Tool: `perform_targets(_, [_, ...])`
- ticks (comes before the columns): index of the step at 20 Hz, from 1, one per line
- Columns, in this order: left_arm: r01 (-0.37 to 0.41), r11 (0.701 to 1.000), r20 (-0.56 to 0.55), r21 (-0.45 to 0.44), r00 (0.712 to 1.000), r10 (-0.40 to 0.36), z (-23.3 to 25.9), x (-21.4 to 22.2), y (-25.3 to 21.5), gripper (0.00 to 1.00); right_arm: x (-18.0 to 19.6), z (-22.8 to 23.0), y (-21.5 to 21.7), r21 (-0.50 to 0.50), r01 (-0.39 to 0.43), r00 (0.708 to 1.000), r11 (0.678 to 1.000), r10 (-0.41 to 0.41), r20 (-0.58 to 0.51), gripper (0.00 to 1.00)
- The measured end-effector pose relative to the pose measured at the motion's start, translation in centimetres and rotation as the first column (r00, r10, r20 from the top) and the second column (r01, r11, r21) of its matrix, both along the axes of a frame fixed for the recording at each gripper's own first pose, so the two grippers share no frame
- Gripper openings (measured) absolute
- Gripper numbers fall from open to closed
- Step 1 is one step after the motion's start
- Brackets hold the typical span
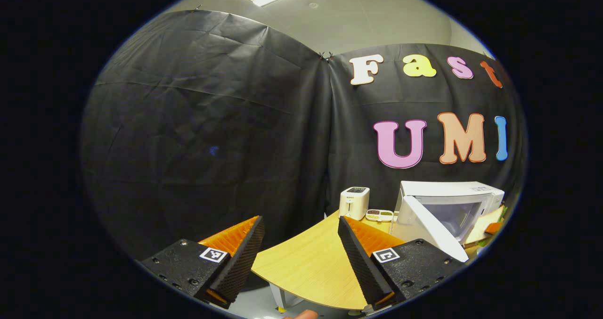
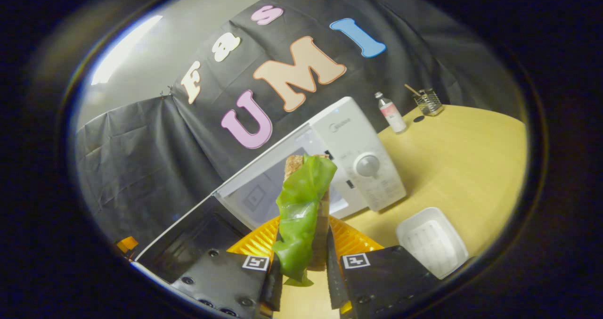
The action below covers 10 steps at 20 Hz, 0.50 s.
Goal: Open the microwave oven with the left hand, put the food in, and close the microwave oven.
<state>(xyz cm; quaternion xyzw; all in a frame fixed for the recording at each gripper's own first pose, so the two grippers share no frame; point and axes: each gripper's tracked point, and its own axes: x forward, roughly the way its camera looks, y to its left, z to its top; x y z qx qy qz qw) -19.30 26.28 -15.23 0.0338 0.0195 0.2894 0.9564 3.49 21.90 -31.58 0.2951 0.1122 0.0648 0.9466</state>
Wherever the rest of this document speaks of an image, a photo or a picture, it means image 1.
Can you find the white toaster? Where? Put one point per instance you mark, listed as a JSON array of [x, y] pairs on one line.
[[353, 203]]

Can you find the white microwave oven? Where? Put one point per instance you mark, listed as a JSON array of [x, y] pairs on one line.
[[443, 201]]

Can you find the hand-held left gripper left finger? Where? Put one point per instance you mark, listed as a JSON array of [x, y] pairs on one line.
[[242, 257]]

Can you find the white table leg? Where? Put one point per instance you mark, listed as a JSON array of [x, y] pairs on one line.
[[282, 298]]

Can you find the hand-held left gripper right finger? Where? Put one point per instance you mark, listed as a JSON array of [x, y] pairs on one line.
[[360, 262]]

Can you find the black backdrop cloth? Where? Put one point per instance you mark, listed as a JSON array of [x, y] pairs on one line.
[[198, 135]]

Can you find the small divided seed dish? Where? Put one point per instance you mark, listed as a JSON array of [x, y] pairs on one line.
[[379, 215]]

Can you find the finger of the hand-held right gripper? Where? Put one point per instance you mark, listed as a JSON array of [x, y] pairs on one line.
[[493, 228]]

